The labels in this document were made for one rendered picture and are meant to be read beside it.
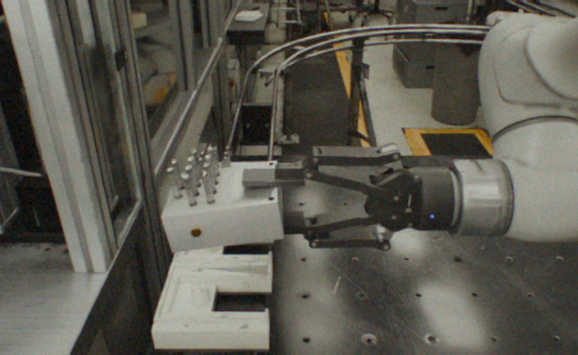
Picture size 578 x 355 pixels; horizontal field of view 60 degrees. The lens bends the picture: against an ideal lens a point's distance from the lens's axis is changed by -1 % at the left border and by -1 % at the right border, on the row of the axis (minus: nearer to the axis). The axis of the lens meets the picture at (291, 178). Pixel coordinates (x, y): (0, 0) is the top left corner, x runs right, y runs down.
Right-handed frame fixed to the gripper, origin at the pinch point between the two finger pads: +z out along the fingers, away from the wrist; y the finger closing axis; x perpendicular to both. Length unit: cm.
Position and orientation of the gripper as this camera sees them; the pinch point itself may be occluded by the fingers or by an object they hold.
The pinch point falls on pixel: (271, 199)
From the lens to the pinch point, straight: 58.0
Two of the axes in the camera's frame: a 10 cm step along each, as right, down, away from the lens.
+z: -10.0, 0.1, 0.0
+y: -0.1, -8.7, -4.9
